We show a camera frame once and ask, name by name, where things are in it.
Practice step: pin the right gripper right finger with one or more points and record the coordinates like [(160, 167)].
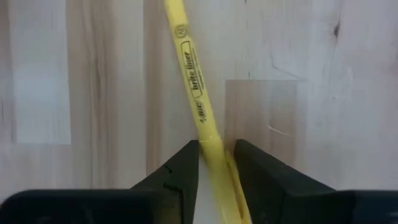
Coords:
[(264, 180)]

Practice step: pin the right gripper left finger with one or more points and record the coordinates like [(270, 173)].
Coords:
[(183, 174)]

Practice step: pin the yellow highlighter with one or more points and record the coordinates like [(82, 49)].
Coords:
[(192, 77)]

